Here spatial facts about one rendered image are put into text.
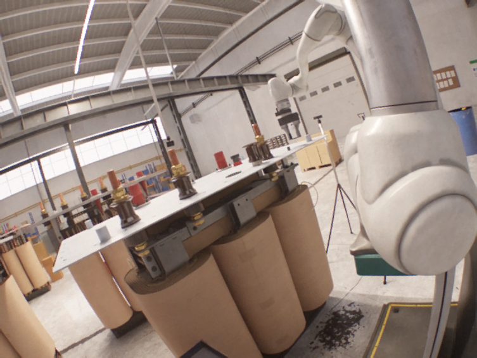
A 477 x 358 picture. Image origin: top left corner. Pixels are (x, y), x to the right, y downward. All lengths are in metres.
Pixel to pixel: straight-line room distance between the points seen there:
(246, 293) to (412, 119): 1.16
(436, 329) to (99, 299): 2.61
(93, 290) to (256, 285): 1.80
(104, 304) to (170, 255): 1.78
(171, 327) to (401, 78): 1.08
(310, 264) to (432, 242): 1.40
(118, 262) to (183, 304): 1.65
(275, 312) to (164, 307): 0.67
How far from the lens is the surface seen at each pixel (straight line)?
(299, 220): 1.49
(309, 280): 1.69
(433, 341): 1.02
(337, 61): 14.69
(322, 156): 7.30
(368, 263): 0.56
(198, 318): 1.08
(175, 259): 0.99
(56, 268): 0.76
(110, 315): 2.73
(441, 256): 0.29
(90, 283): 2.59
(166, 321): 1.06
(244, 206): 1.19
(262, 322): 1.43
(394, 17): 0.32
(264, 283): 1.29
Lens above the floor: 1.48
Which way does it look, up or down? 7 degrees down
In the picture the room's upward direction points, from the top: 20 degrees counter-clockwise
